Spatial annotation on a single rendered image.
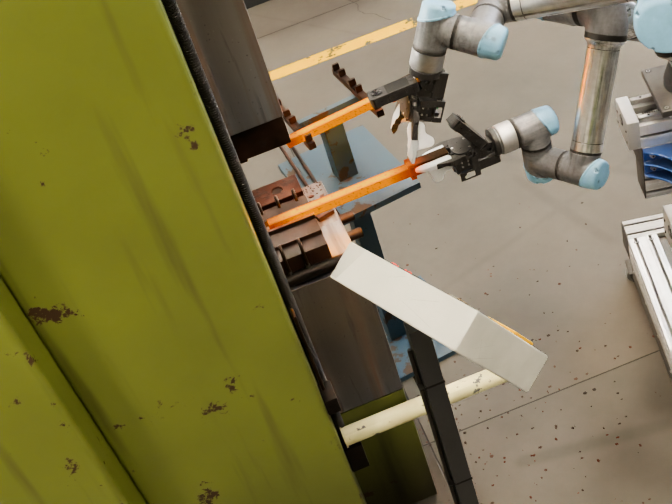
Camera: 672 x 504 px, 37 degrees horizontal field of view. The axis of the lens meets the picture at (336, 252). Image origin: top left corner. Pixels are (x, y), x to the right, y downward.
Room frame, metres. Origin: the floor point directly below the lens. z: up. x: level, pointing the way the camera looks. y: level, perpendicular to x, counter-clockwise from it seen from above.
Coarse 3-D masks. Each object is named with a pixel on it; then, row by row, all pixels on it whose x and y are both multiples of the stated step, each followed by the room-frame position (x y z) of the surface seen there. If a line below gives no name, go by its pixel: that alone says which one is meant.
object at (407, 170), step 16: (416, 160) 1.96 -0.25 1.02; (432, 160) 1.94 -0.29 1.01; (384, 176) 1.94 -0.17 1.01; (400, 176) 1.93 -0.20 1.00; (416, 176) 1.93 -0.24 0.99; (336, 192) 1.95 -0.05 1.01; (352, 192) 1.93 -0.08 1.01; (368, 192) 1.93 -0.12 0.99; (304, 208) 1.93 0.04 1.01; (320, 208) 1.92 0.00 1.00; (272, 224) 1.91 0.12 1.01
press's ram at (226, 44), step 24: (192, 0) 1.75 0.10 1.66; (216, 0) 1.76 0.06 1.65; (240, 0) 1.76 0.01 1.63; (192, 24) 1.75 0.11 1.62; (216, 24) 1.76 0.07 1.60; (240, 24) 1.76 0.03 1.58; (216, 48) 1.75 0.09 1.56; (240, 48) 1.76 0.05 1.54; (216, 72) 1.75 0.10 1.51; (240, 72) 1.76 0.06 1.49; (264, 72) 1.76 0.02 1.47; (216, 96) 1.75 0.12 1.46; (240, 96) 1.76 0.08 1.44; (264, 96) 1.76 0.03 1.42; (240, 120) 1.75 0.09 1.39; (264, 120) 1.76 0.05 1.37
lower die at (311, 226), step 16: (272, 208) 2.00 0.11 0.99; (288, 208) 1.98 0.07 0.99; (288, 224) 1.90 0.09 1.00; (304, 224) 1.90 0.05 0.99; (272, 240) 1.88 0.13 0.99; (288, 240) 1.86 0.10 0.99; (304, 240) 1.85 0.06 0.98; (320, 240) 1.83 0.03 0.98; (288, 256) 1.81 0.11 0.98; (320, 256) 1.81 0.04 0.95
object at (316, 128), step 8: (352, 104) 2.36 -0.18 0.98; (360, 104) 2.35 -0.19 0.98; (368, 104) 2.34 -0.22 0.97; (336, 112) 2.35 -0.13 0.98; (344, 112) 2.33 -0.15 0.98; (352, 112) 2.33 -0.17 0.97; (360, 112) 2.33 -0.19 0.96; (320, 120) 2.34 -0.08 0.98; (328, 120) 2.32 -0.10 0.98; (336, 120) 2.32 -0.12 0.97; (344, 120) 2.32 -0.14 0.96; (304, 128) 2.32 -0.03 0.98; (312, 128) 2.31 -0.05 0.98; (320, 128) 2.31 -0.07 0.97; (328, 128) 2.31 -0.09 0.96; (296, 136) 2.30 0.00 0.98; (312, 136) 2.30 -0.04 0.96; (288, 144) 2.29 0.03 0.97; (296, 144) 2.29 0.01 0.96
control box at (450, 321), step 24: (360, 264) 1.45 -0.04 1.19; (384, 264) 1.42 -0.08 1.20; (360, 288) 1.41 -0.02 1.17; (384, 288) 1.37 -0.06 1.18; (408, 288) 1.34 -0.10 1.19; (432, 288) 1.31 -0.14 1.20; (408, 312) 1.30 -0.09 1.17; (432, 312) 1.27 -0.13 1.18; (456, 312) 1.24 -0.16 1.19; (480, 312) 1.22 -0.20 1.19; (432, 336) 1.23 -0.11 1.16; (456, 336) 1.20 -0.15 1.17; (480, 336) 1.21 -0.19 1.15; (504, 336) 1.23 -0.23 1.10; (480, 360) 1.20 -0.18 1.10; (504, 360) 1.23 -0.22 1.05; (528, 360) 1.26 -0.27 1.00; (528, 384) 1.25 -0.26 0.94
